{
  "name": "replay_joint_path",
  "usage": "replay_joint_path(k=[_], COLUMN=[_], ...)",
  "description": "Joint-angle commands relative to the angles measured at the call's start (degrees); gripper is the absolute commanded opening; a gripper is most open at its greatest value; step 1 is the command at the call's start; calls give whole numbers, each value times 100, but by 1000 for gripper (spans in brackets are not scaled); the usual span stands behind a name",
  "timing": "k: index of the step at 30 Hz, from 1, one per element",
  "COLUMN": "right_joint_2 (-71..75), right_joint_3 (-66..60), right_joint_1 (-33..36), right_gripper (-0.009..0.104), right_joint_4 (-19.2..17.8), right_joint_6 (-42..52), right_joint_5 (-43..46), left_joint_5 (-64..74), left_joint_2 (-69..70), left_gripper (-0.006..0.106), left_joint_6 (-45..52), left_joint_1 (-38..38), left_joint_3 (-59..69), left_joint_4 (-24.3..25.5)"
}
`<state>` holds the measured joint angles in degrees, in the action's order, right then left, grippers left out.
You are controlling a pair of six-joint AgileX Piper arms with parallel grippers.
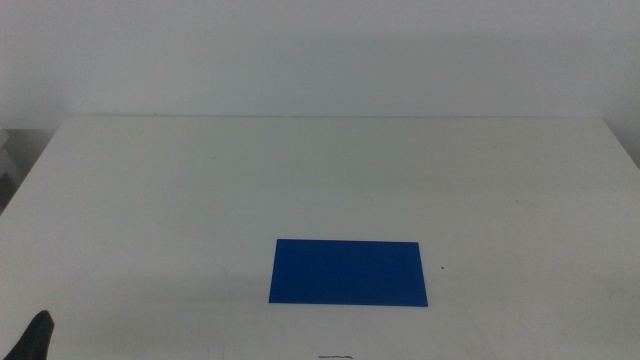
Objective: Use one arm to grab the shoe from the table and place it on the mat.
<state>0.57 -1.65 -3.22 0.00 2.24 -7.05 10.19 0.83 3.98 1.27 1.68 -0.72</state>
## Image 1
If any blue rectangular mat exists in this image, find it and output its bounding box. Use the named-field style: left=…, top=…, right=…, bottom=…
left=268, top=238, right=430, bottom=308

